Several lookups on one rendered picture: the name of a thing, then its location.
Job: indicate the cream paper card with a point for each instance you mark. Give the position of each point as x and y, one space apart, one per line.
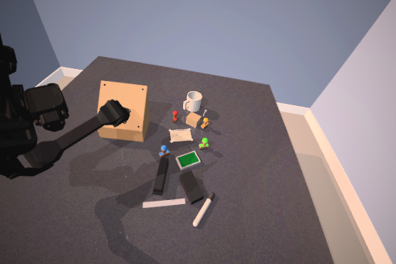
180 135

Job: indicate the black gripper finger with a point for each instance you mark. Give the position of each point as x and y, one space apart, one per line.
6 54
13 116

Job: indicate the pale pink flat bar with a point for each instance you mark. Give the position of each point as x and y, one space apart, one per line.
163 203

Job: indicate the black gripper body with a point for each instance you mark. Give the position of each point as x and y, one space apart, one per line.
20 142

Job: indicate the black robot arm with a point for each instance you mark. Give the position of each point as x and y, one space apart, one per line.
48 109

